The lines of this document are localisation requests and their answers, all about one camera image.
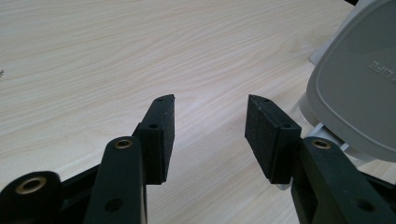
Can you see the small dark speck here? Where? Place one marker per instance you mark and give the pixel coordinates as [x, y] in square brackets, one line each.
[1, 73]

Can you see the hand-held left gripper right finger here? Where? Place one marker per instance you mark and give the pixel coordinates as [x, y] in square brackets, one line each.
[323, 180]

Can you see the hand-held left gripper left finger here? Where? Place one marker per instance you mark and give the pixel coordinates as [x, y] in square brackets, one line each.
[124, 174]

